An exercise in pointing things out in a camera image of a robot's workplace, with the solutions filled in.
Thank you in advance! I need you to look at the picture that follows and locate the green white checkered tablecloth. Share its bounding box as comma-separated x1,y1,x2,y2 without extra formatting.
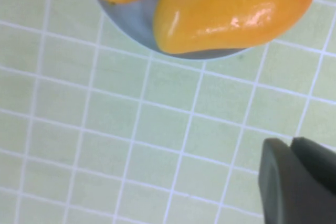
0,0,336,224

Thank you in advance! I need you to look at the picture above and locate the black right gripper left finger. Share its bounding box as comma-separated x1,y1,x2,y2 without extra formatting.
258,137,336,224

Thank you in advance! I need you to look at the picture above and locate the orange mango with red blush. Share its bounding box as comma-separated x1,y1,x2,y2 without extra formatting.
153,0,320,55

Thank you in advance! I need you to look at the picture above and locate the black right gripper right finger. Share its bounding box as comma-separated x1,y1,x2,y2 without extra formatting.
290,136,336,196

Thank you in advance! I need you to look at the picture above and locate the light blue round plate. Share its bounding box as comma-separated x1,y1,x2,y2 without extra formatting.
93,0,253,61

